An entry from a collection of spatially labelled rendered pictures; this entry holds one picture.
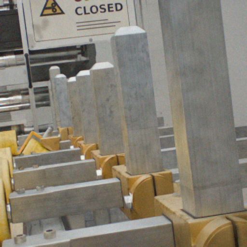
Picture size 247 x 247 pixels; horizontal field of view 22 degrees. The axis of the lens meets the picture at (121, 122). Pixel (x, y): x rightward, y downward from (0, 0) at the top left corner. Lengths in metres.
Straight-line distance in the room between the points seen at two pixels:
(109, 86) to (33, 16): 1.82
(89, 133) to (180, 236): 0.73
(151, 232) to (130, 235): 0.02
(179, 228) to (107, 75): 0.50
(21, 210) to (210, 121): 0.33
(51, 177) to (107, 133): 0.11
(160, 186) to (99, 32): 2.10
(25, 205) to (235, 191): 0.33
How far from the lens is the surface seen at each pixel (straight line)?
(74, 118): 1.42
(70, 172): 0.96
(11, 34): 2.75
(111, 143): 0.92
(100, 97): 0.92
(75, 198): 0.71
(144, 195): 0.65
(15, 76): 2.72
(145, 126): 0.67
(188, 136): 0.43
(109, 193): 0.72
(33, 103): 2.69
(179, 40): 0.43
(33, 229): 2.22
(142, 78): 0.67
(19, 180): 0.96
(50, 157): 1.21
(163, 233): 0.47
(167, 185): 0.66
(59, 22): 2.72
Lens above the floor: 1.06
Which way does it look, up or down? 3 degrees down
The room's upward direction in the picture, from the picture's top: 7 degrees counter-clockwise
